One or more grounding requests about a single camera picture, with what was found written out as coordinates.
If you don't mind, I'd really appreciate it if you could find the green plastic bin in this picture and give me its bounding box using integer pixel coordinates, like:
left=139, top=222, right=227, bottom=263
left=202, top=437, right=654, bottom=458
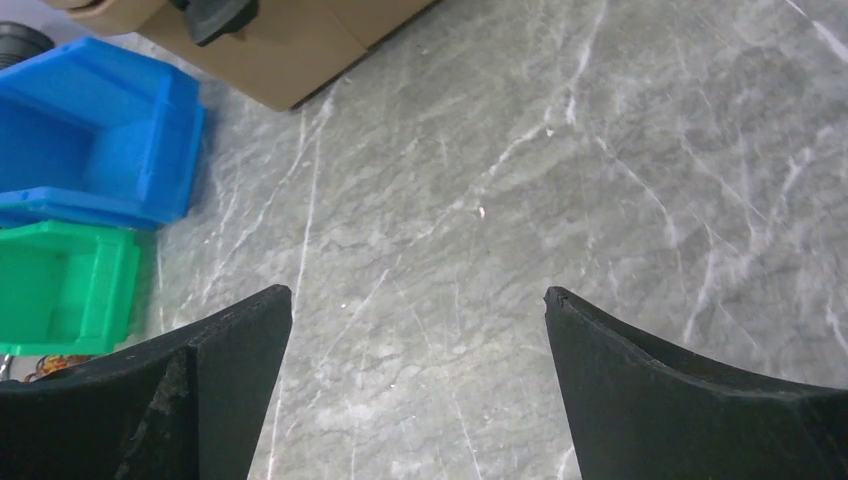
left=1, top=220, right=141, bottom=356

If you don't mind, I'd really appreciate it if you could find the blue plastic bin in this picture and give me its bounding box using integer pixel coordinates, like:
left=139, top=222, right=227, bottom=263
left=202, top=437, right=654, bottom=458
left=1, top=37, right=205, bottom=230

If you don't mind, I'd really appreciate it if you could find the black corrugated hose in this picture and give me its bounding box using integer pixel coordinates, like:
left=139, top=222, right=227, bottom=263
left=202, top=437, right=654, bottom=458
left=0, top=21, right=56, bottom=71

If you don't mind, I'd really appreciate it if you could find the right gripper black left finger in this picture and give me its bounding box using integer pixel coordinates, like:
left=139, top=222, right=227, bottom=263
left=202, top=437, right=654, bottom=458
left=1, top=285, right=292, bottom=479

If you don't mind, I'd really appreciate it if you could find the tan plastic toolbox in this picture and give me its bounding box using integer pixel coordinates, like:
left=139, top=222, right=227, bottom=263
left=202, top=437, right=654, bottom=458
left=49, top=0, right=429, bottom=111

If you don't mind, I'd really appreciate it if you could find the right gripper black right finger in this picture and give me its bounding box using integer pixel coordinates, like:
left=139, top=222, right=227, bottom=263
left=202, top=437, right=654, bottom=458
left=545, top=287, right=847, bottom=479

